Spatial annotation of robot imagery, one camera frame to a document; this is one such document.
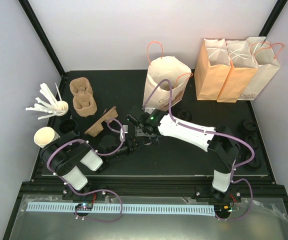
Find white bag orange handles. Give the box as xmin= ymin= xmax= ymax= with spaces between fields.
xmin=238 ymin=36 xmax=284 ymax=101

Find middle orange paper bag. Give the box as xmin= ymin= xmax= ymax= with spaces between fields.
xmin=216 ymin=40 xmax=259 ymax=103

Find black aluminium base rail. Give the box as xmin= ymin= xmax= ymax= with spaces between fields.
xmin=18 ymin=177 xmax=288 ymax=203

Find back-left pulp cup carrier stack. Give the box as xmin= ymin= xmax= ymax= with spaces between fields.
xmin=69 ymin=77 xmax=98 ymax=118

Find black paper cup stack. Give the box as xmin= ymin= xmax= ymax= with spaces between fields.
xmin=59 ymin=118 xmax=80 ymax=136

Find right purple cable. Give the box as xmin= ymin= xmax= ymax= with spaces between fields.
xmin=141 ymin=78 xmax=256 ymax=176

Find orange paper bag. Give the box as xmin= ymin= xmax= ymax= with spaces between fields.
xmin=216 ymin=40 xmax=259 ymax=103
xmin=194 ymin=38 xmax=231 ymax=101

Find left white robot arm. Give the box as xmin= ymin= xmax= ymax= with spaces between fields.
xmin=39 ymin=131 xmax=142 ymax=200

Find light blue cable duct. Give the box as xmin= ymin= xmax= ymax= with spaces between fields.
xmin=26 ymin=202 xmax=215 ymax=217

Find left orange paper bag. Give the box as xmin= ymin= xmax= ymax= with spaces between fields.
xmin=194 ymin=38 xmax=231 ymax=101

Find left black frame post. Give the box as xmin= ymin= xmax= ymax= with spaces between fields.
xmin=18 ymin=0 xmax=66 ymax=77

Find right black frame post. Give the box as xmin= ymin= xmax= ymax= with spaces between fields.
xmin=258 ymin=0 xmax=288 ymax=37

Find black frame post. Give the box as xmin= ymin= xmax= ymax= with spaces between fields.
xmin=18 ymin=0 xmax=66 ymax=77
xmin=258 ymin=0 xmax=288 ymax=37

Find black coffee lid back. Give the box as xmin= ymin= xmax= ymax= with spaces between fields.
xmin=240 ymin=119 xmax=258 ymax=133

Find single black paper cup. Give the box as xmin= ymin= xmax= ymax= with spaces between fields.
xmin=98 ymin=135 xmax=119 ymax=154

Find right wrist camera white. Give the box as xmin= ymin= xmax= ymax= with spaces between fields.
xmin=142 ymin=106 xmax=155 ymax=115

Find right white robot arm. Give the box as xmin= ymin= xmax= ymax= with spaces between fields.
xmin=126 ymin=106 xmax=240 ymax=202

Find black coffee lid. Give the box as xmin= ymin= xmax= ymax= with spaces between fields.
xmin=240 ymin=119 xmax=258 ymax=133
xmin=176 ymin=109 xmax=192 ymax=122

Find printed Cream Bear paper bag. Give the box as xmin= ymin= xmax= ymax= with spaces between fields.
xmin=142 ymin=41 xmax=194 ymax=120

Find stack of white paper cups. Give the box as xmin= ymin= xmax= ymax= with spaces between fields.
xmin=33 ymin=126 xmax=60 ymax=148

